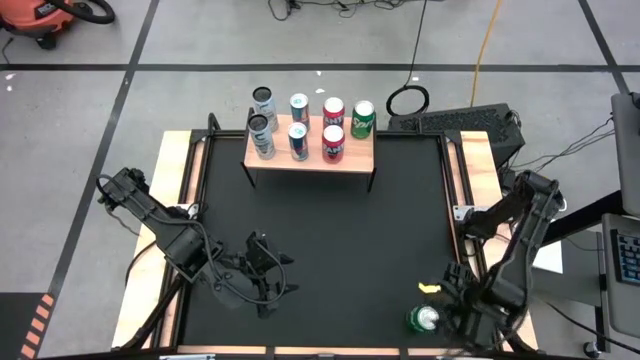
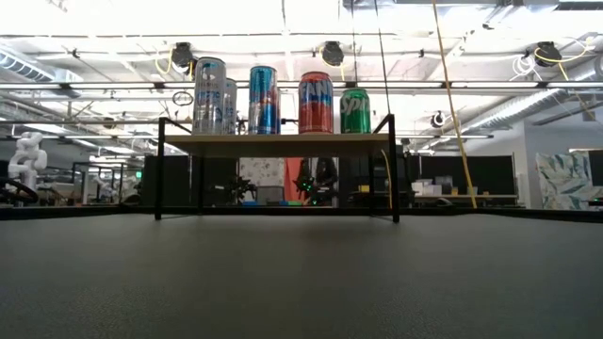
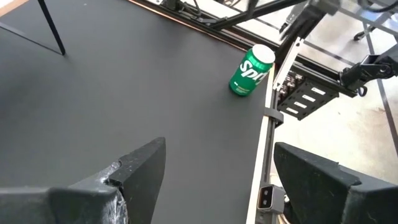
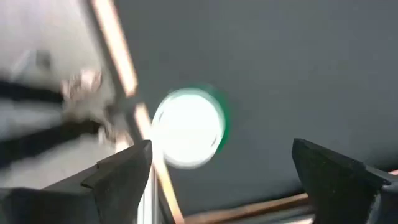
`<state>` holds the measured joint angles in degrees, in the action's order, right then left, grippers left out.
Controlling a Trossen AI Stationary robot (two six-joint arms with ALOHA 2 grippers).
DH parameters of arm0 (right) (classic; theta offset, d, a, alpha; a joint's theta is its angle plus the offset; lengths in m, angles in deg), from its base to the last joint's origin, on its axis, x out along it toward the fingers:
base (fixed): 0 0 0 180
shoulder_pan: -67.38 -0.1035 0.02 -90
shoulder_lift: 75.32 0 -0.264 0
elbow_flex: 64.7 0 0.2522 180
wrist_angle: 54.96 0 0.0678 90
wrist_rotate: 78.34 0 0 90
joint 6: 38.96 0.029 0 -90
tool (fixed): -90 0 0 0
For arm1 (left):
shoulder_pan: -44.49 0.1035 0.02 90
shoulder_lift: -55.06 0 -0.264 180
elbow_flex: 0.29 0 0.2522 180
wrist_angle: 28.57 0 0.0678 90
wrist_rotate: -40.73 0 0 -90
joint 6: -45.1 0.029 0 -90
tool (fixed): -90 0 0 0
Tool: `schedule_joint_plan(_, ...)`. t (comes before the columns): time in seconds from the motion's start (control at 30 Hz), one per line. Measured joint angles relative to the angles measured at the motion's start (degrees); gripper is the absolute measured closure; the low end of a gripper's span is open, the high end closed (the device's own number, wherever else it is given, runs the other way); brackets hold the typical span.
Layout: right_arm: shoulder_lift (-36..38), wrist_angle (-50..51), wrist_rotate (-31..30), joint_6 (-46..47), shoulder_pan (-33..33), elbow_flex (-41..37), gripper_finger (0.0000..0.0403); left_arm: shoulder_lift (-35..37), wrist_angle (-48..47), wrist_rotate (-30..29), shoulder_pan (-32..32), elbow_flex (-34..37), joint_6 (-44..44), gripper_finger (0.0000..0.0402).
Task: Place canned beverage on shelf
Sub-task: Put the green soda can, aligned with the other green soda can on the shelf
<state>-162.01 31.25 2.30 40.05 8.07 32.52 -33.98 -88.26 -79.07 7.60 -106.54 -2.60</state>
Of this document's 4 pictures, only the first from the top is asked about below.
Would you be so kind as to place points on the black caster wheel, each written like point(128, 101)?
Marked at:
point(591, 348)

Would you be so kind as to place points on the blue silver Red Bull can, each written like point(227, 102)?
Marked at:
point(298, 145)
point(300, 107)

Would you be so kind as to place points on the black table mat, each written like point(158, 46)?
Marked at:
point(340, 240)

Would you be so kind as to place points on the black stand beam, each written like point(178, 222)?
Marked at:
point(595, 212)

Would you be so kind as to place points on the white Celsius energy drink can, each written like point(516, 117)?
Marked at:
point(262, 140)
point(265, 102)

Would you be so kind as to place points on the green Sprite soda can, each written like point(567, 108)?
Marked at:
point(420, 320)
point(363, 120)

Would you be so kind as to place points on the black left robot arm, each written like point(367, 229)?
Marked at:
point(175, 235)

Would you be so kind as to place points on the white paper sheet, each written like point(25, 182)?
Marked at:
point(550, 257)

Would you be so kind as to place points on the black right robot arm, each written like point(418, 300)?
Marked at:
point(520, 250)

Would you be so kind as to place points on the black orange-striped floor mat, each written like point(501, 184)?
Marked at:
point(15, 325)

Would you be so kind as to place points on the red Fanta soda can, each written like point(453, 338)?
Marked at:
point(333, 145)
point(333, 112)

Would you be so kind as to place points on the black aluminium table frame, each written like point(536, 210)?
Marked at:
point(227, 133)

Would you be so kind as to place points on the silver metal bracket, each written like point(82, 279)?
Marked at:
point(187, 357)
point(450, 358)

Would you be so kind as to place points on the grey monitor back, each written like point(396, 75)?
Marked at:
point(627, 150)

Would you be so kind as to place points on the orange shop vacuum cleaner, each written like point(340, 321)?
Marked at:
point(35, 15)

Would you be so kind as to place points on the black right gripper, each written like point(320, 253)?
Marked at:
point(472, 310)

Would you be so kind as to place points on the wooden shelf with black legs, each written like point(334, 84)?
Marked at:
point(352, 155)

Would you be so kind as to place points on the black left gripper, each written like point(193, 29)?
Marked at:
point(265, 265)

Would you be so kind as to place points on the grey laptop with keyboard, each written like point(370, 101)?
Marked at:
point(625, 310)

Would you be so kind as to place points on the yellow tag on arm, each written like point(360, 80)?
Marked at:
point(429, 288)

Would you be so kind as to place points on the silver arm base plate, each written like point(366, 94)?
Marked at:
point(192, 209)
point(462, 211)

